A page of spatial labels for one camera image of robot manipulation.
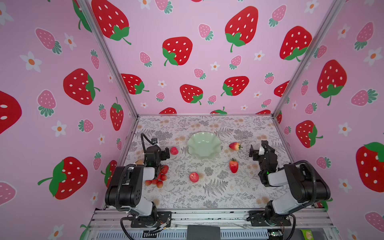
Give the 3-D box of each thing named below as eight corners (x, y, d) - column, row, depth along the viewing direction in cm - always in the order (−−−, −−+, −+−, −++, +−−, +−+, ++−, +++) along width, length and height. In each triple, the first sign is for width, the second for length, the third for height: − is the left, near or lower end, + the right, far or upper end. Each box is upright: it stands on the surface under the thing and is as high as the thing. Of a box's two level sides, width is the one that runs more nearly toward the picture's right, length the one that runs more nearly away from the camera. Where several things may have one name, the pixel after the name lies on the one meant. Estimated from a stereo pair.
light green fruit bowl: (187, 159, 98) (187, 156, 94) (189, 135, 111) (188, 131, 107) (221, 159, 98) (221, 156, 94) (218, 135, 111) (219, 131, 107)
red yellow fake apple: (193, 184, 88) (193, 181, 84) (189, 177, 90) (188, 174, 87) (200, 180, 89) (200, 177, 86) (195, 173, 92) (195, 170, 88)
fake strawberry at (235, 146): (235, 152, 101) (236, 149, 98) (229, 147, 104) (230, 143, 101) (240, 149, 103) (241, 145, 100) (234, 143, 106) (235, 140, 103)
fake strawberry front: (230, 173, 92) (231, 170, 89) (228, 161, 97) (229, 158, 94) (238, 173, 92) (239, 170, 89) (236, 161, 97) (237, 158, 94)
